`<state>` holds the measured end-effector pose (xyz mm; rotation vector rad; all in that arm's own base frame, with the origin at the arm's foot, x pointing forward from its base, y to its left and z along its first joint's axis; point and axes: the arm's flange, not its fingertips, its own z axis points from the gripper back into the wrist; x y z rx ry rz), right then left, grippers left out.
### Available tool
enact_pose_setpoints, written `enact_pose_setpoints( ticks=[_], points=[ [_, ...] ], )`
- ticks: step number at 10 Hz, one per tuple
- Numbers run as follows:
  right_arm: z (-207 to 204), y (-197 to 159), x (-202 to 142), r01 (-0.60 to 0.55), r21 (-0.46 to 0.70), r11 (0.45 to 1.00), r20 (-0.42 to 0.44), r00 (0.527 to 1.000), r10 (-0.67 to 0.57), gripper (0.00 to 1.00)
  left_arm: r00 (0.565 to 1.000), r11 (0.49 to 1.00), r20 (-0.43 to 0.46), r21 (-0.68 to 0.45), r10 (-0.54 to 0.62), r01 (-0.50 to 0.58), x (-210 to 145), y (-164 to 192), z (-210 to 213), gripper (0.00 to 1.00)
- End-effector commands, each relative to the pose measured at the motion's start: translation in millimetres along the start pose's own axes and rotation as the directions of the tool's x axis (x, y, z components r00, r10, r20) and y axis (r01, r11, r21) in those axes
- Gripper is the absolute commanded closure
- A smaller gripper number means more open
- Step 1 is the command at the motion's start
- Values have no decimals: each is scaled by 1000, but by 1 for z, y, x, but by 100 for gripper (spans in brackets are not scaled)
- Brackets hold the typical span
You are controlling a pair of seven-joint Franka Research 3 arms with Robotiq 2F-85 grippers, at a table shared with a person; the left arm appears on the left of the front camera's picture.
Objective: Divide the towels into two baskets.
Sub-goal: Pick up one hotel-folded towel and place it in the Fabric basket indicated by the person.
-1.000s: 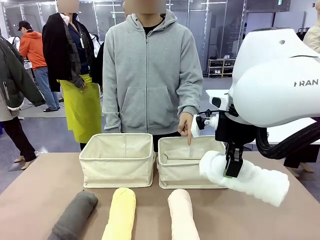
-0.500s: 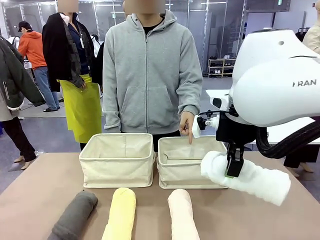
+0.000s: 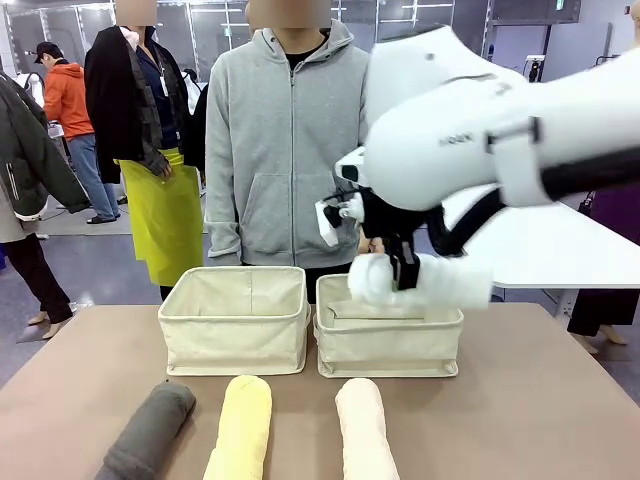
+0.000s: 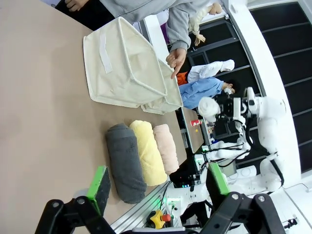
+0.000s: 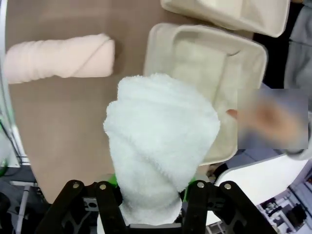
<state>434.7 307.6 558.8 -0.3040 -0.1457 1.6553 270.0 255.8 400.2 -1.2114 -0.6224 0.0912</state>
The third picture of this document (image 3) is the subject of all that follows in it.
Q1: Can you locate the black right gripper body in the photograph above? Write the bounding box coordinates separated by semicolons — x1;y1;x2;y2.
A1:
359;189;427;256

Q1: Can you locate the white towel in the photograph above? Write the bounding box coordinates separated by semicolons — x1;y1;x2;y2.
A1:
348;252;494;311

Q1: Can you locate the pink towel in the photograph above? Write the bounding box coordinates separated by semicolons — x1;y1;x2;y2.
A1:
333;378;401;480

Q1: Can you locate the grey towel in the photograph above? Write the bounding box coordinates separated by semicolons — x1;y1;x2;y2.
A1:
93;379;197;480

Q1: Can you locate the hoodie person's left hand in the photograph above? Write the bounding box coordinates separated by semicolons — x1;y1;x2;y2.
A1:
357;234;387;257

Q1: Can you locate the beige fabric basket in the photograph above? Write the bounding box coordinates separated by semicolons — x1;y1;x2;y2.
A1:
313;273;465;379
157;266;312;377

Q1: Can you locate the person in grey hoodie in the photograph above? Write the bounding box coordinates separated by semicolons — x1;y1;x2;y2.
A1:
204;0;374;304

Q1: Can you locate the white table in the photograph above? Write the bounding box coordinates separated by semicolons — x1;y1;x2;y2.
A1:
439;189;640;314

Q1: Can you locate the person in purple skirt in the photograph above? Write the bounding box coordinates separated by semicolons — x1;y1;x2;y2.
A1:
567;187;640;356

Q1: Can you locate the person with yellow apron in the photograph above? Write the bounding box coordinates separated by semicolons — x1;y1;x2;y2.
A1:
83;0;209;301

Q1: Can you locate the yellow rolled towel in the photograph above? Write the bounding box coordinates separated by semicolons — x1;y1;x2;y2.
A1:
202;374;274;480

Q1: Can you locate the person in orange jacket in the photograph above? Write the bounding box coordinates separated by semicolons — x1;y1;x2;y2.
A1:
33;42;122;225

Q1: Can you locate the person in dark green jacket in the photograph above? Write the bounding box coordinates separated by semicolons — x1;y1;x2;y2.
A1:
0;69;91;341

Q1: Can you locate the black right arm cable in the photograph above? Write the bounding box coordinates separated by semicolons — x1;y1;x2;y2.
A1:
424;149;640;259

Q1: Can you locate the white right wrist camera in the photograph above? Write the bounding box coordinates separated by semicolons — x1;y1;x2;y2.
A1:
314;198;364;248

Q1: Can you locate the black camera stand pole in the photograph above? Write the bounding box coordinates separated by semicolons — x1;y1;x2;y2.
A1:
526;53;547;85

